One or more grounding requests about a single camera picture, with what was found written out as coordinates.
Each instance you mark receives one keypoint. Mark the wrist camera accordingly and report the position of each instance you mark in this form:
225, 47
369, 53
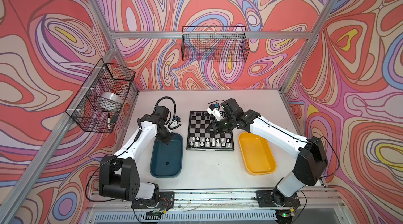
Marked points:
214, 110
175, 123

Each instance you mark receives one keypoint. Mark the black white chess board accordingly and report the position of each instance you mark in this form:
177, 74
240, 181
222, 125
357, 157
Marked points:
199, 139

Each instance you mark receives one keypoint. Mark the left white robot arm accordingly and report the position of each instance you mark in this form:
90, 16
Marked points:
119, 177

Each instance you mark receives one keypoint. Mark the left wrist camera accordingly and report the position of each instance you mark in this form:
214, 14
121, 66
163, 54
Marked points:
175, 123

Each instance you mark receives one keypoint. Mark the black wire basket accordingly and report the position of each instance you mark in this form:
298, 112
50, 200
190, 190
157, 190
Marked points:
216, 43
88, 109

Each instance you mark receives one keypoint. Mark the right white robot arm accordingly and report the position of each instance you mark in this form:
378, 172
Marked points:
310, 154

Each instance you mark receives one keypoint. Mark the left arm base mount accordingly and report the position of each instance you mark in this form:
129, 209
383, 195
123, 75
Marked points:
163, 200

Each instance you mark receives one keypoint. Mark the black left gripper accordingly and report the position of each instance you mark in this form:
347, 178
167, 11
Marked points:
168, 139

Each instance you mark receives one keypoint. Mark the teal plastic tray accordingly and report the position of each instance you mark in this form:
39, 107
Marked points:
163, 153

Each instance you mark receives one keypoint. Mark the silver tape roll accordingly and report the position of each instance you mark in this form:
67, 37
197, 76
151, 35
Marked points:
112, 97

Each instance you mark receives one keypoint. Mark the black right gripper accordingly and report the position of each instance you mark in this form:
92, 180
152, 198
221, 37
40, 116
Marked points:
216, 128

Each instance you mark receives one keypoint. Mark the black wire basket back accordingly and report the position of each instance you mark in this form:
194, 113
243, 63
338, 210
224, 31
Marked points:
216, 43

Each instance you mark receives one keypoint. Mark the black wire basket left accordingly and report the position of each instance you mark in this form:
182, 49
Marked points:
88, 109

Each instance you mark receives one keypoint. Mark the yellow plastic tray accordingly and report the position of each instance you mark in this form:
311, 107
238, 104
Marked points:
257, 155

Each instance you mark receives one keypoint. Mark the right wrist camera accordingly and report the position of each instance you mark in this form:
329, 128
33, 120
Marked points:
214, 110

